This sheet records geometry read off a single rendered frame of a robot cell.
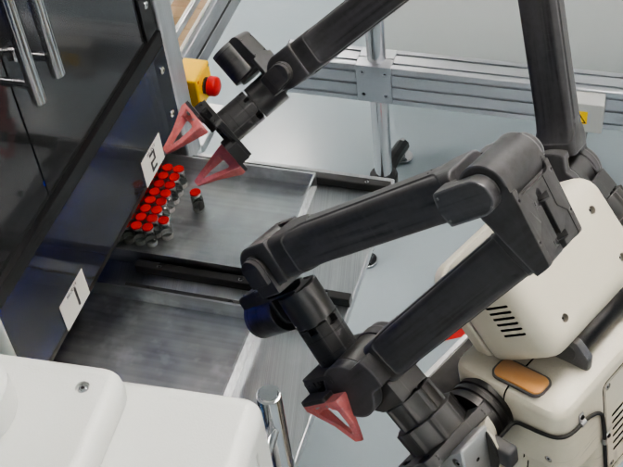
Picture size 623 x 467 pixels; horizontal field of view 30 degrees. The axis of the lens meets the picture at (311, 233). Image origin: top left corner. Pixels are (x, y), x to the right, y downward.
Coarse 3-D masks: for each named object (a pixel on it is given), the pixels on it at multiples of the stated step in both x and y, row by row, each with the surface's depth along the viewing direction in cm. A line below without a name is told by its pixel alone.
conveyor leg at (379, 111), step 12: (384, 24) 294; (372, 36) 294; (384, 36) 296; (372, 48) 297; (384, 48) 298; (372, 60) 300; (372, 108) 312; (384, 108) 311; (372, 120) 315; (384, 120) 314; (372, 132) 319; (384, 132) 317; (384, 144) 320; (384, 156) 323; (384, 168) 326
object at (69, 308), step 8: (80, 272) 188; (80, 280) 188; (72, 288) 186; (80, 288) 189; (88, 288) 192; (72, 296) 186; (80, 296) 189; (64, 304) 184; (72, 304) 187; (64, 312) 184; (72, 312) 187; (64, 320) 185; (72, 320) 188
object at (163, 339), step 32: (96, 288) 206; (128, 288) 203; (96, 320) 202; (128, 320) 202; (160, 320) 201; (192, 320) 200; (224, 320) 200; (64, 352) 198; (96, 352) 197; (128, 352) 197; (160, 352) 196; (192, 352) 195; (224, 352) 195; (160, 384) 191; (192, 384) 191; (224, 384) 190
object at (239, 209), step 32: (192, 160) 226; (224, 192) 222; (256, 192) 221; (288, 192) 221; (192, 224) 217; (224, 224) 216; (256, 224) 215; (128, 256) 210; (160, 256) 208; (192, 256) 211; (224, 256) 210
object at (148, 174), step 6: (156, 138) 209; (156, 144) 210; (150, 150) 208; (156, 150) 210; (162, 150) 213; (156, 156) 211; (162, 156) 213; (144, 162) 206; (150, 162) 209; (156, 162) 211; (144, 168) 206; (150, 168) 209; (156, 168) 211; (144, 174) 207; (150, 174) 209; (150, 180) 210
